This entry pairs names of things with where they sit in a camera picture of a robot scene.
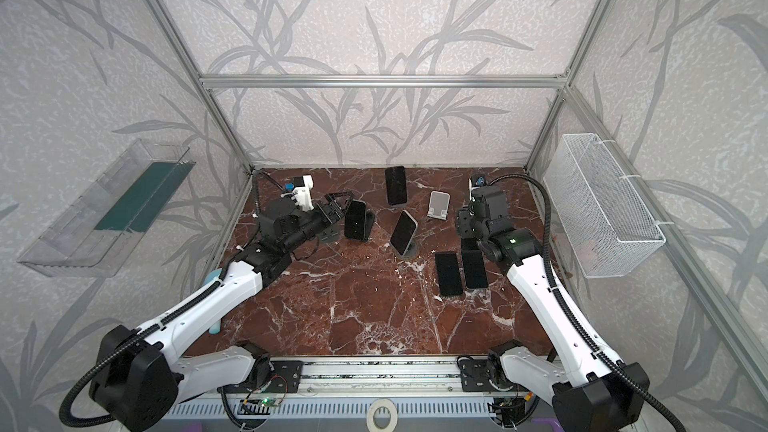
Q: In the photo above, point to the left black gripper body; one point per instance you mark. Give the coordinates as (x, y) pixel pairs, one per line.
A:
(330, 216)

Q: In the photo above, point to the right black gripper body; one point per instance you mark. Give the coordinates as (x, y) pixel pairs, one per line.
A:
(466, 223)

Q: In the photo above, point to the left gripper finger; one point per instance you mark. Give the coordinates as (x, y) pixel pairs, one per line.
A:
(339, 206)
(334, 196)

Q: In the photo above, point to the green-edged phone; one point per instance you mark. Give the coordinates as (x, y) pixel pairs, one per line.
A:
(359, 221)

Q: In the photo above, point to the white-edged phone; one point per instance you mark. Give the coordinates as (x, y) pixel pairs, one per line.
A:
(473, 265)

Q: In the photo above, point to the black phone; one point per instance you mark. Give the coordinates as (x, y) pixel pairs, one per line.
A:
(448, 274)
(396, 185)

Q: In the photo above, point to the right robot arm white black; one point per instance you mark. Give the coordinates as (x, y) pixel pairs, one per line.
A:
(588, 385)

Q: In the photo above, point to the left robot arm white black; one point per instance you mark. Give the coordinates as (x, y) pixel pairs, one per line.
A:
(141, 373)

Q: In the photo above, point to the white phone stand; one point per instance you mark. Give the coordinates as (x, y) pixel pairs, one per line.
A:
(438, 205)

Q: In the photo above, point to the white tape roll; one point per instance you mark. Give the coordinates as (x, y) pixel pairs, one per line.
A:
(382, 416)

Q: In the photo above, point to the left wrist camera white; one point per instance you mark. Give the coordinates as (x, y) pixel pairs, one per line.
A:
(301, 192)

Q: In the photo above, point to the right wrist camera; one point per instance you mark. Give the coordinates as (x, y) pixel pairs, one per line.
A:
(477, 180)

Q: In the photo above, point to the white wire mesh basket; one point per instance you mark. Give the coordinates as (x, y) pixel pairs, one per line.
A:
(609, 227)

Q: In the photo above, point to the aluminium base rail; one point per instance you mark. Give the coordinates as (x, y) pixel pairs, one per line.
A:
(378, 372)

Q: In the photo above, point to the clear plastic wall bin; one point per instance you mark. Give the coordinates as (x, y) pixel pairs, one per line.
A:
(95, 235)

